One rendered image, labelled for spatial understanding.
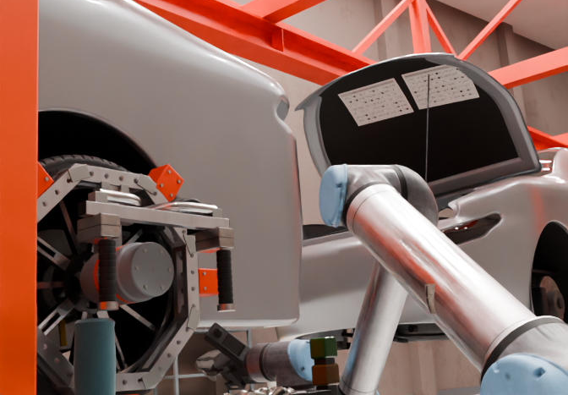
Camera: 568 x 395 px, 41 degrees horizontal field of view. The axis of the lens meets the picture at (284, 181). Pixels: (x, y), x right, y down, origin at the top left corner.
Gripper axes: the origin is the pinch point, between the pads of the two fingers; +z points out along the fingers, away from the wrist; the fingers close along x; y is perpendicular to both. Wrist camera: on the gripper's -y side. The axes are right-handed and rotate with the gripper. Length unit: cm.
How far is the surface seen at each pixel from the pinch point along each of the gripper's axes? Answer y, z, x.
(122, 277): -33.1, -6.8, -5.7
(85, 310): -26.1, 14.9, -6.2
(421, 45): 170, 250, 639
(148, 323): -10.1, 14.8, 5.1
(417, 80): 73, 85, 309
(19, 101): -80, -33, -16
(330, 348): -12, -57, -12
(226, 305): -12.7, -17.9, 4.6
